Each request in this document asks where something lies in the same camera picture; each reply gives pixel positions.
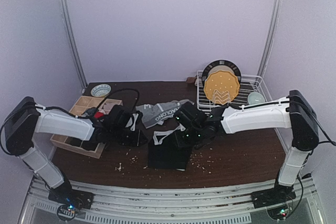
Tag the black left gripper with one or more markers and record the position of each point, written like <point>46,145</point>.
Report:
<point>134,136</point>

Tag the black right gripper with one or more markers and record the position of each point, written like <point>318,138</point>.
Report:
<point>179,140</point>

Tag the wooden compartment organizer box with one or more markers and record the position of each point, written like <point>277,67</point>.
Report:
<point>75,145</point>

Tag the black underwear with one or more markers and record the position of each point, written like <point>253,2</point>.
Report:
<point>164,153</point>

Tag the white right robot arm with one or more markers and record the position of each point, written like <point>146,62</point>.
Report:
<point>290,112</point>

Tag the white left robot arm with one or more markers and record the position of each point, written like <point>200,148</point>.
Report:
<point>29,118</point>

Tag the red rolled underwear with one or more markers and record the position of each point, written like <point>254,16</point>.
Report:
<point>98,115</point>

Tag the pink beige rolled underwear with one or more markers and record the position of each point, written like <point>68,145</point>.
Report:
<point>108,106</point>

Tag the dark striped rolled underwear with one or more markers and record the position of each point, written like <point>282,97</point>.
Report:
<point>89,112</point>

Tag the blue yellow patterned bowl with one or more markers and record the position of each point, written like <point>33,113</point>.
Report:
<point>101,90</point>

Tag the brown cloth item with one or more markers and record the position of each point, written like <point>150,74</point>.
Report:
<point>190,80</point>

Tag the yellow scalloped plate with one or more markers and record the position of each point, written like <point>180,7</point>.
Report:
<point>221,87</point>

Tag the pale green glass bowl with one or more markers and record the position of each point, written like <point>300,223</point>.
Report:
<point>255,98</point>

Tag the black rimmed plate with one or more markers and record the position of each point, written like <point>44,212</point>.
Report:
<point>223,65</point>

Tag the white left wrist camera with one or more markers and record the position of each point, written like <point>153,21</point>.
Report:
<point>134,121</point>

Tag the white wire dish rack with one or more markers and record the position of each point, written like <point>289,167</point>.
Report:
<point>249,83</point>

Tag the aluminium rail front frame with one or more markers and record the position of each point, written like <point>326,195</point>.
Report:
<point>112,204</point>

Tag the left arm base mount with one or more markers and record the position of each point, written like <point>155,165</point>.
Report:
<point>71,201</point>

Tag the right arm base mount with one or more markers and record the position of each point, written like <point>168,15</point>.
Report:
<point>274,200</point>

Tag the right aluminium corner post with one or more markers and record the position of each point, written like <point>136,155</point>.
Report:
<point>270,38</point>

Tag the aluminium corner post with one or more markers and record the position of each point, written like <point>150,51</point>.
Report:
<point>72,43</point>
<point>270,38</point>

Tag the left aluminium corner post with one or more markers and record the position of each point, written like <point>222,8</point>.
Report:
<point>72,43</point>

